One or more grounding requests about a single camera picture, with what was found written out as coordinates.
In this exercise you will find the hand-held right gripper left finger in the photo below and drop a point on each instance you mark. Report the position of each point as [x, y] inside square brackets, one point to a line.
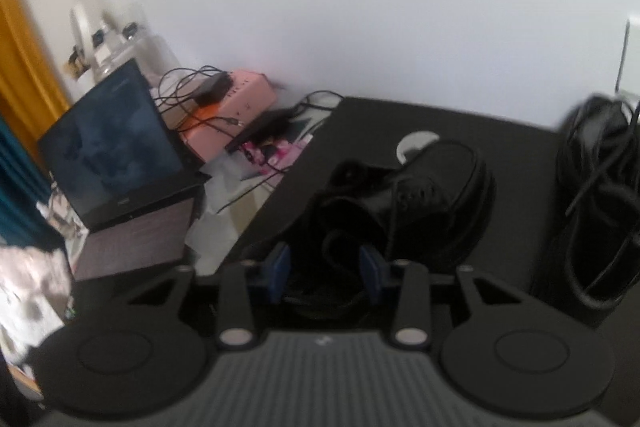
[280, 269]

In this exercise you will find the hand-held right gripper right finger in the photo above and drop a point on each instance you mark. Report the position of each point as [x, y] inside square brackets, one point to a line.
[371, 272]

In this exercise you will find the black leather shoe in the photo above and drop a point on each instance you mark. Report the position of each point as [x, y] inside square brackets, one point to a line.
[600, 187]
[440, 187]

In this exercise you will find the crumpled clear plastic bags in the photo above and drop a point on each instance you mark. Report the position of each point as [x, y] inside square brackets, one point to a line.
[215, 227]

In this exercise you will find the pink patterned packet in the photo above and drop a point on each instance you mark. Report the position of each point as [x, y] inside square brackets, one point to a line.
[270, 152]

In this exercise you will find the silver desk grommet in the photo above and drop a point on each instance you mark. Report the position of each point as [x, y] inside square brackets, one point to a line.
[415, 141]

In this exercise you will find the black flat box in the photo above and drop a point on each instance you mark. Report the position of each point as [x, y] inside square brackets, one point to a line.
[265, 127]

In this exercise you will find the pink cardboard box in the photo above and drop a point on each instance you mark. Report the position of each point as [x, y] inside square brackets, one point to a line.
[250, 94]

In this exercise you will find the black power adapter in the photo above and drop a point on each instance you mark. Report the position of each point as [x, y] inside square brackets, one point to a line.
[212, 87]

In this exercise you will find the black laptop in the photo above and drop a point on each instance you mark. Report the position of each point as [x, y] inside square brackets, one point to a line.
[110, 142]

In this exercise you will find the white floral cloth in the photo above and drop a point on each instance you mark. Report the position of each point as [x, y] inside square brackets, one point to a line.
[30, 297]

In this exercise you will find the teal cloth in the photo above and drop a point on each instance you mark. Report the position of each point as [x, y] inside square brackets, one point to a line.
[20, 187]

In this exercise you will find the clear plastic organizer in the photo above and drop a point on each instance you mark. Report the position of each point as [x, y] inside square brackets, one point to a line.
[115, 42]

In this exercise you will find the orange wooden board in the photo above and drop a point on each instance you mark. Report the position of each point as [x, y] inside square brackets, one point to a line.
[25, 57]

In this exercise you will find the white wall plate with hole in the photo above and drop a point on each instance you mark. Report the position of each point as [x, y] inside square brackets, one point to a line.
[626, 52]

